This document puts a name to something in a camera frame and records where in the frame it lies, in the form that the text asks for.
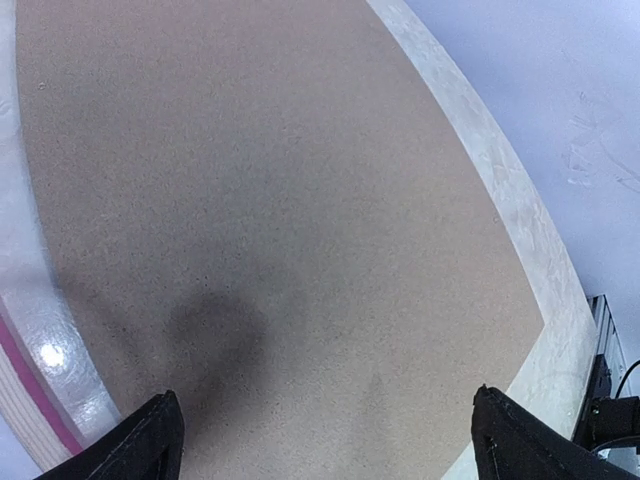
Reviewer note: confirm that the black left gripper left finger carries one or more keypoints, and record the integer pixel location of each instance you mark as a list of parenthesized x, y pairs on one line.
[(148, 444)]

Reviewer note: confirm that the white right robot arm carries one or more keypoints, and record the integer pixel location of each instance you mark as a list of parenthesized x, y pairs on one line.
[(607, 422)]

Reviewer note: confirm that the brown backing board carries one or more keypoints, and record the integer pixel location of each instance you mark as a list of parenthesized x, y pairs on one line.
[(261, 206)]

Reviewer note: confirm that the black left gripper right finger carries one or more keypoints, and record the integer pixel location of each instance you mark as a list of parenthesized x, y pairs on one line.
[(511, 443)]

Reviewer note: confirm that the wooden picture frame red edge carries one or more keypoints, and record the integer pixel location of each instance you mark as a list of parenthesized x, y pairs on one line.
[(29, 406)]

